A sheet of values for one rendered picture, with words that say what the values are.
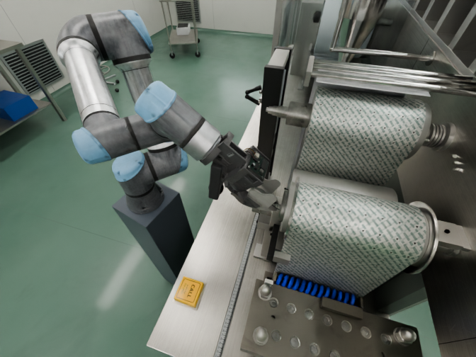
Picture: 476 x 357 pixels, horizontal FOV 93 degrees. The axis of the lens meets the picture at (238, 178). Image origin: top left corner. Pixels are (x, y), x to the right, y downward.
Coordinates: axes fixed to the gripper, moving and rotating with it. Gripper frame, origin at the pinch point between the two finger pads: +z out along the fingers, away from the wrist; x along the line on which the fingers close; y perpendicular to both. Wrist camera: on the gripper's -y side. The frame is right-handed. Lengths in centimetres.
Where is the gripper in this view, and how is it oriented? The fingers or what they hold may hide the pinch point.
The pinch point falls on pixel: (270, 205)
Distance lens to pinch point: 54.8
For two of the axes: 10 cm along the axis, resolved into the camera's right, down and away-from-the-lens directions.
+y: 6.1, -3.8, -6.9
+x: 2.8, -7.1, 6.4
